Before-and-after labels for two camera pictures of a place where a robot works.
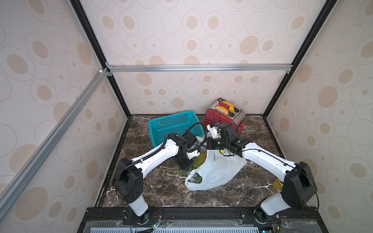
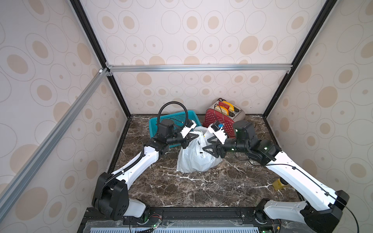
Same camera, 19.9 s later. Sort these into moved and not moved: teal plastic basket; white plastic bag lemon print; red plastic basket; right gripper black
Moved: white plastic bag lemon print
Not moved: right gripper black; red plastic basket; teal plastic basket
